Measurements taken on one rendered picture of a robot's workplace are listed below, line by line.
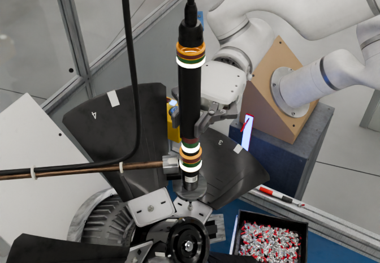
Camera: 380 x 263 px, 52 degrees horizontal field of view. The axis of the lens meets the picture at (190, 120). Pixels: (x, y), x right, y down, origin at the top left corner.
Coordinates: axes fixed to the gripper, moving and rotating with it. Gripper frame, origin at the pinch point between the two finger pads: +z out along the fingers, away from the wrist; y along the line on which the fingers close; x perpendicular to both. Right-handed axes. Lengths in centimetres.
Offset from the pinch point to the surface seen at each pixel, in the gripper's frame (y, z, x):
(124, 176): 12.5, 5.9, -17.6
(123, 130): 15.7, 0.3, -10.5
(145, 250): 1.9, 14.7, -25.0
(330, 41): 9, -270, -146
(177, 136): 22, -31, -46
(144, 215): 6.2, 8.6, -24.1
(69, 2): 71, -44, -17
